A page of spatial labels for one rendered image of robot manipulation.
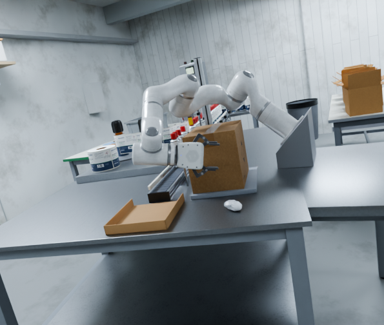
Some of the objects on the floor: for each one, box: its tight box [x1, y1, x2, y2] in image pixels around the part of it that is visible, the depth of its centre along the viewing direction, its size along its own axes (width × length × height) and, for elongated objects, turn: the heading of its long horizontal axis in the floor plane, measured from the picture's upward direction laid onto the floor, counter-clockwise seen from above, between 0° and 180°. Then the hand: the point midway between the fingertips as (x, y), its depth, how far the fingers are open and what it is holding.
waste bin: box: [286, 98, 318, 140], centre depth 599 cm, size 54×54×68 cm
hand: (215, 156), depth 129 cm, fingers open, 8 cm apart
